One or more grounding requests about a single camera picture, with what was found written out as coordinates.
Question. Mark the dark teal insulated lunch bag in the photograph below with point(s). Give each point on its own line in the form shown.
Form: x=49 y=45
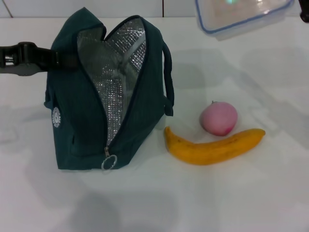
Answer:
x=79 y=125

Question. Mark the yellow banana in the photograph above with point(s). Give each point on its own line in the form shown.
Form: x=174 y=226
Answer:
x=212 y=152

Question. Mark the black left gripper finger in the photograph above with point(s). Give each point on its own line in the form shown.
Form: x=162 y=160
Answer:
x=48 y=59
x=29 y=71

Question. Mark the clear plastic food container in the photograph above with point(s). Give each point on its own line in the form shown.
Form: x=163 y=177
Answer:
x=239 y=14

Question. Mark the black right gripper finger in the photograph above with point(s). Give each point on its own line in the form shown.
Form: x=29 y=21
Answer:
x=305 y=9

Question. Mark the pink peach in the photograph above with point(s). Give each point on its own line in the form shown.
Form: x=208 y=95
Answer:
x=217 y=118

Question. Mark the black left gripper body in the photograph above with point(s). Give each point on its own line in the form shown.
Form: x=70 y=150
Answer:
x=8 y=58

